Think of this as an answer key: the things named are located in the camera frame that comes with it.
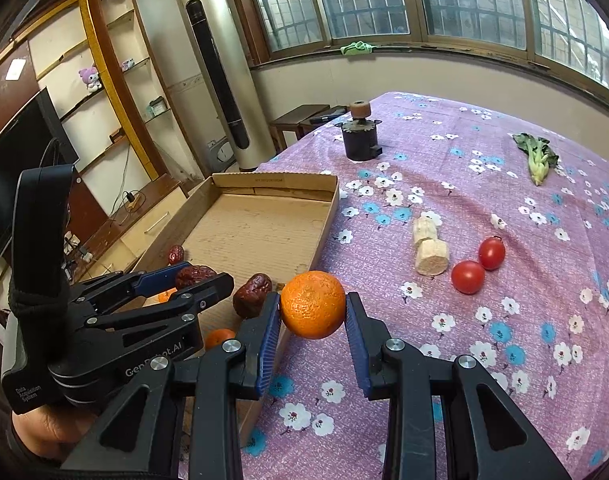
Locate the wooden wall shelf unit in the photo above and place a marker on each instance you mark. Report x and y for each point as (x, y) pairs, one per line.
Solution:
(112, 77)

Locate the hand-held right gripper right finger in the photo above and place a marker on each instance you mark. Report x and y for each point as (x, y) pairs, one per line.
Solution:
(359, 350)

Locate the dark red date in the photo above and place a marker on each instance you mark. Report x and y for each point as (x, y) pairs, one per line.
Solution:
(252, 294)
(175, 254)
(194, 275)

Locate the brown cardboard box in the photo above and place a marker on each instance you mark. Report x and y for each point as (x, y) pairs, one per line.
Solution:
(254, 230)

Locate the small green white container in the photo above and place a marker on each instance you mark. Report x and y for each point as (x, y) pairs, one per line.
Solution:
(157, 105)

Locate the barred window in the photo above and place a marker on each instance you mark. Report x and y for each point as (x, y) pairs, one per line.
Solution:
(374, 0)

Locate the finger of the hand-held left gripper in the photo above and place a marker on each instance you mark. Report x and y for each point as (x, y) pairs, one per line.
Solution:
(204, 292)
(154, 277)

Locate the person's left forearm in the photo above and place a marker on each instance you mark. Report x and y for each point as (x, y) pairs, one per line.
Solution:
(32, 465)

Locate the black flat television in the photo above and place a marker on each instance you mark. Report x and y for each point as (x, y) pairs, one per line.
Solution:
(14, 170)

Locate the purple plush toy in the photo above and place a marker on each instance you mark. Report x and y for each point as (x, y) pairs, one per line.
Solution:
(90, 78)

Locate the wooden television cabinet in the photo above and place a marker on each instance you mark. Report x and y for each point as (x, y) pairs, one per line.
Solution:
(149, 225)

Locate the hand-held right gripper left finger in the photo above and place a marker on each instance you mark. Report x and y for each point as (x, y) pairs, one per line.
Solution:
(267, 340)

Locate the small beige yam piece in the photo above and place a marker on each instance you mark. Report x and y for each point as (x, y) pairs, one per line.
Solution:
(426, 230)

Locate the orange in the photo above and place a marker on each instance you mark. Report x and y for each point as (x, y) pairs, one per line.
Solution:
(165, 296)
(219, 338)
(312, 310)

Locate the tower air conditioner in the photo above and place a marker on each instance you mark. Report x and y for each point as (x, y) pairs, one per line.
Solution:
(219, 75)

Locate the black electric motor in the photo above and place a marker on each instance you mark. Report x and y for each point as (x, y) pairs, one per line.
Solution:
(360, 137)

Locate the purple floral tablecloth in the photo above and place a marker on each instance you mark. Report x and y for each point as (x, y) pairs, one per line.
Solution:
(459, 185)

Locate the green cloth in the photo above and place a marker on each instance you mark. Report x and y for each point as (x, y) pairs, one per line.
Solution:
(357, 48)

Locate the green bok choy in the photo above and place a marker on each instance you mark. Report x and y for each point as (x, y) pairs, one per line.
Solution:
(537, 157)

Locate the dark wooden stool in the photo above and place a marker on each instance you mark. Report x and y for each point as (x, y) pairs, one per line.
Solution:
(297, 115)
(332, 112)

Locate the person's left hand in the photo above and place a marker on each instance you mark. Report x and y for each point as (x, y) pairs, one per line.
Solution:
(49, 430)

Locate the red tomato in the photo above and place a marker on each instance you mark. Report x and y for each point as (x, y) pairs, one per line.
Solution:
(492, 252)
(468, 276)

